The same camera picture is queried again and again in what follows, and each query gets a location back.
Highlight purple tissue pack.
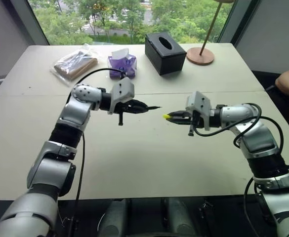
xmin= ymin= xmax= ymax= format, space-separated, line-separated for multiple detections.
xmin=107 ymin=47 xmax=138 ymax=80

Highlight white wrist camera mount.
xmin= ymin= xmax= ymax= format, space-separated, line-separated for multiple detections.
xmin=185 ymin=90 xmax=213 ymax=131
xmin=108 ymin=77 xmax=135 ymax=115

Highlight black tissue box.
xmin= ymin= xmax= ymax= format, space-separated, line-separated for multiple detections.
xmin=144 ymin=32 xmax=187 ymax=76

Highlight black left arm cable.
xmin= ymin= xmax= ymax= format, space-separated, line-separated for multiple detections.
xmin=66 ymin=68 xmax=126 ymax=237

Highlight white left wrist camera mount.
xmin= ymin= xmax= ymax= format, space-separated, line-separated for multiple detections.
xmin=108 ymin=77 xmax=135 ymax=115

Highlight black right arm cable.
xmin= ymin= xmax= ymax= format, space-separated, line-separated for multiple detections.
xmin=193 ymin=103 xmax=289 ymax=224

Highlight wooden lamp stand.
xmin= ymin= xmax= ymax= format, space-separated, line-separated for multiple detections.
xmin=186 ymin=0 xmax=235 ymax=66

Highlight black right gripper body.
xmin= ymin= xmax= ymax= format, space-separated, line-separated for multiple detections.
xmin=188 ymin=110 xmax=206 ymax=137

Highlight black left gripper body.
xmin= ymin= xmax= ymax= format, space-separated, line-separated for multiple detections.
xmin=113 ymin=100 xmax=131 ymax=126

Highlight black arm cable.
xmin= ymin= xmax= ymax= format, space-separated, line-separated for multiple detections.
xmin=193 ymin=103 xmax=289 ymax=224
xmin=66 ymin=68 xmax=126 ymax=237

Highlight dark grey rounded shape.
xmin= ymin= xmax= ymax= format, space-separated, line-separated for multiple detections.
xmin=97 ymin=198 xmax=133 ymax=237

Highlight clear bag with brown items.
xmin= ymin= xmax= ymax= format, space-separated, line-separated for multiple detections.
xmin=49 ymin=43 xmax=103 ymax=88

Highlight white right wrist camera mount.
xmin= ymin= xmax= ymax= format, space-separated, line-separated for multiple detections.
xmin=185 ymin=90 xmax=213 ymax=131

